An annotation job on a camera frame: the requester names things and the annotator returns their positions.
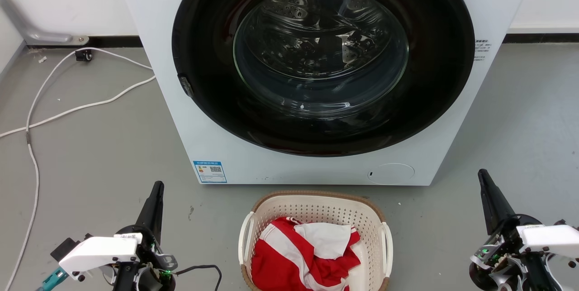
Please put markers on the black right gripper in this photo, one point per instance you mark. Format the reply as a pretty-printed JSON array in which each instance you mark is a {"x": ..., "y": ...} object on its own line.
[{"x": 502, "y": 259}]

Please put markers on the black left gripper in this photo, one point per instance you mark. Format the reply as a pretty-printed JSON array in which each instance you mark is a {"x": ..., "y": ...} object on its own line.
[{"x": 154, "y": 259}]

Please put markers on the cream plastic laundry basket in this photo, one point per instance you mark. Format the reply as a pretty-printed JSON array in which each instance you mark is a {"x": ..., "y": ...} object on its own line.
[{"x": 316, "y": 207}]

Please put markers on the blue white energy label sticker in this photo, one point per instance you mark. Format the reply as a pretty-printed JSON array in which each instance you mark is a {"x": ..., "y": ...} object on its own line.
[{"x": 210, "y": 171}]

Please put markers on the white front-load washing machine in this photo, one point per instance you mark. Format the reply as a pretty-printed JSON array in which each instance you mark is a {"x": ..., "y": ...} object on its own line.
[{"x": 457, "y": 114}]

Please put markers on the round white filter cover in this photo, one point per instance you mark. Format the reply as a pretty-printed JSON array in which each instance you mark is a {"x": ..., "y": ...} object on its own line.
[{"x": 391, "y": 174}]

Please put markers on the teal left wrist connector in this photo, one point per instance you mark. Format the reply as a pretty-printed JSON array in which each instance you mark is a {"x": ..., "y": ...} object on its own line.
[{"x": 52, "y": 279}]

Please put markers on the round black glass washer door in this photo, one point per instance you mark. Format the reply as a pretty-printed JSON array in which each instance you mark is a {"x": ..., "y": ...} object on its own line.
[{"x": 217, "y": 105}]

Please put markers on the red and white striped garment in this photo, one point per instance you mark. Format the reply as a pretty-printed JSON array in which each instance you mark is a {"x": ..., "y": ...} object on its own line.
[{"x": 280, "y": 259}]

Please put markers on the small black floor clip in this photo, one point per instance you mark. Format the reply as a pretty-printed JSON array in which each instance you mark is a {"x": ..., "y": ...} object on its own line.
[{"x": 84, "y": 55}]

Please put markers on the grey bent floor pipe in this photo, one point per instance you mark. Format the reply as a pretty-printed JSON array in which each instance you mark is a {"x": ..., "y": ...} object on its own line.
[{"x": 18, "y": 26}]

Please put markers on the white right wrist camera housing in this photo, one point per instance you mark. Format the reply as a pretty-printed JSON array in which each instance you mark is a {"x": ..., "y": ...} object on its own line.
[{"x": 549, "y": 238}]

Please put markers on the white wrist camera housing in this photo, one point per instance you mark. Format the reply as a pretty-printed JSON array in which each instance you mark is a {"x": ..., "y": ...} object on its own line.
[
  {"x": 97, "y": 251},
  {"x": 549, "y": 238}
]

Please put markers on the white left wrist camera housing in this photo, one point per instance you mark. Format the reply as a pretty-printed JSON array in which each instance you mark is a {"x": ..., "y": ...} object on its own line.
[{"x": 97, "y": 251}]

